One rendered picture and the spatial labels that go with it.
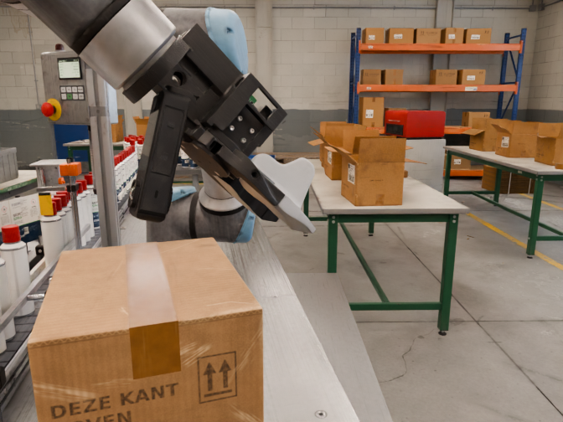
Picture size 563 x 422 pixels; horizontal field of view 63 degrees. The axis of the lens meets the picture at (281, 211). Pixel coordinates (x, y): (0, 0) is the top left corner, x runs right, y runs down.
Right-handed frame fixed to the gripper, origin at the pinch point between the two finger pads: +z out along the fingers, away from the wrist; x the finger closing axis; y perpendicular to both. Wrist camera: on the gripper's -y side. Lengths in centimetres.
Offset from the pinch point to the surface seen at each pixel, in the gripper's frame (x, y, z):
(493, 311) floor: 151, 91, 242
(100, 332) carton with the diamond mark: 6.0, -19.9, -5.7
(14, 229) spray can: 71, -25, -13
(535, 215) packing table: 203, 206, 293
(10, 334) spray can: 61, -41, -1
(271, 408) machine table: 24.6, -19.3, 33.1
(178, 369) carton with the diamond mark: 5.2, -18.7, 3.5
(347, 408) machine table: 18.4, -11.3, 41.6
